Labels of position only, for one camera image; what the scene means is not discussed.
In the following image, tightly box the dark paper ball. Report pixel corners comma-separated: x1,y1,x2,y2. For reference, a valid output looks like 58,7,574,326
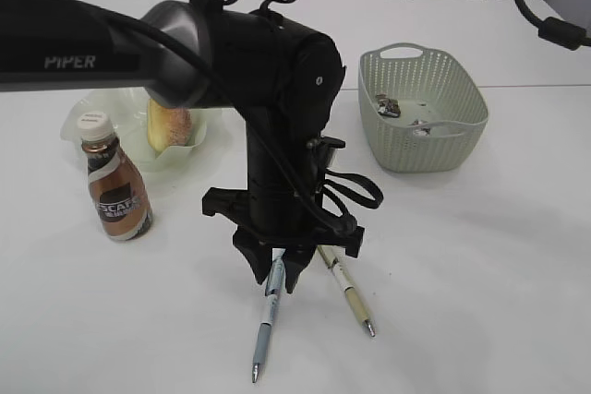
375,93,402,118

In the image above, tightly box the cream grip ballpoint pen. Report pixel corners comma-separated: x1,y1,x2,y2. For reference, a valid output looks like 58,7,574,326
317,245,377,338

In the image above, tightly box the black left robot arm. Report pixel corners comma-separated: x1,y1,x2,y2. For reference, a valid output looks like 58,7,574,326
1,0,364,290

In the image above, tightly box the brown Nescafe coffee bottle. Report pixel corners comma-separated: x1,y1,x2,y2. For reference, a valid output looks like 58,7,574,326
77,111,153,242

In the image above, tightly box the pale green plastic basket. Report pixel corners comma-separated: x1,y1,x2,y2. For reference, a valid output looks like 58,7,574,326
358,43,488,173

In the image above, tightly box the black cable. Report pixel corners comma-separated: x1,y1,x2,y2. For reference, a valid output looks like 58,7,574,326
318,170,384,220

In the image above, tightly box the blue grip ballpoint pen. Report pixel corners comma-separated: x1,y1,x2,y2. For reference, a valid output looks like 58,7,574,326
251,248,285,384

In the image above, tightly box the sugared bread roll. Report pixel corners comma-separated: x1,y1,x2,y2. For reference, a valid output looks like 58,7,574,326
147,99,193,153

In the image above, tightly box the white paper ball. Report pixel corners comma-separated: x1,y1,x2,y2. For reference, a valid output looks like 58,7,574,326
411,119,431,137

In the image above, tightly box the pale green wavy glass plate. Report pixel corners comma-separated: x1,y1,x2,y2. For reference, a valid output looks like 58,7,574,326
60,88,222,173

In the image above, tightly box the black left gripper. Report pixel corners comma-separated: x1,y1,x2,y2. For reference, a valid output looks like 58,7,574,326
202,98,365,293

